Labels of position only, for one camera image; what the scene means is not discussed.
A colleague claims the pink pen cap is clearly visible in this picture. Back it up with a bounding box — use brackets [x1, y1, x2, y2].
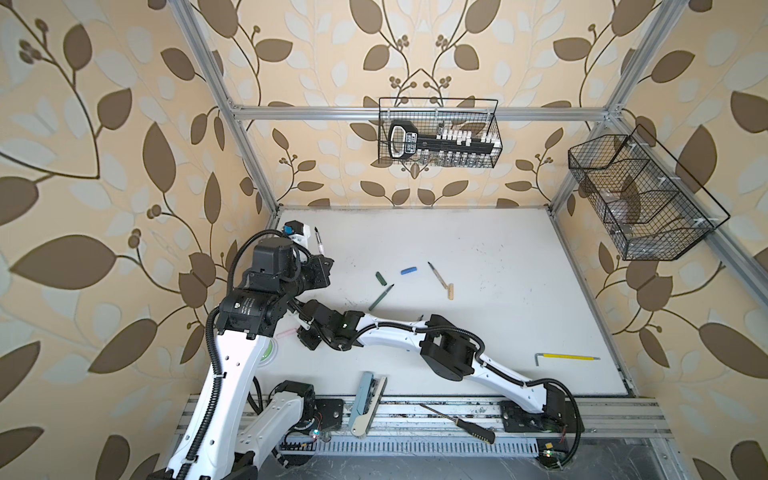
[275, 327, 301, 339]

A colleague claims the green round button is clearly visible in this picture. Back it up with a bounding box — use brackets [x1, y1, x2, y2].
[258, 338, 279, 368]

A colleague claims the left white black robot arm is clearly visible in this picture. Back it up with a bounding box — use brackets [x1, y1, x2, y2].
[149, 221, 333, 479]

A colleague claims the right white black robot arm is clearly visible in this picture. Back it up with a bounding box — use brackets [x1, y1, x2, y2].
[292, 300, 584, 434]

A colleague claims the yellow hex key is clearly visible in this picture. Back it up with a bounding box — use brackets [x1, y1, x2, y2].
[534, 353, 601, 366]

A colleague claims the black socket tool set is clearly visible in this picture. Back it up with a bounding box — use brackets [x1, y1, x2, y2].
[383, 120, 502, 161]

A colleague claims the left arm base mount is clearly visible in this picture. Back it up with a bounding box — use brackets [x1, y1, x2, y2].
[263, 397, 346, 469]

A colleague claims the black wire basket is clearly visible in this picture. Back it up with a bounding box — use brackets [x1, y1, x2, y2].
[377, 96, 503, 169]
[568, 125, 731, 261]

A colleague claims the black handled screwdriver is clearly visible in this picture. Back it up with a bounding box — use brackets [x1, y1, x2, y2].
[419, 403, 496, 445]

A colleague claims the light blue stapler tool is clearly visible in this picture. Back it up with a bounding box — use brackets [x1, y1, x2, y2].
[349, 371, 388, 438]

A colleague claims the right black wire basket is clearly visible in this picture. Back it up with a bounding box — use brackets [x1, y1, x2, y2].
[568, 125, 731, 261]

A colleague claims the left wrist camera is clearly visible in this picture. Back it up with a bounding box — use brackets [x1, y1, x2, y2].
[283, 220, 313, 247]

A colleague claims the center black wire basket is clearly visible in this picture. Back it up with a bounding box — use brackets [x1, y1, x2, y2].
[377, 96, 503, 169]

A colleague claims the green pen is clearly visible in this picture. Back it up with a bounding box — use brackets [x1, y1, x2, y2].
[368, 284, 395, 311]

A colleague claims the tan pen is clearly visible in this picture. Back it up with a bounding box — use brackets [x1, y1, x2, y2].
[427, 261, 449, 290]

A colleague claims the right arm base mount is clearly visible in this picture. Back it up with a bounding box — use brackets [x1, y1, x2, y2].
[499, 390, 585, 470]

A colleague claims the pink white pen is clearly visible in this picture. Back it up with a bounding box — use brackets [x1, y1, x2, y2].
[314, 227, 326, 257]

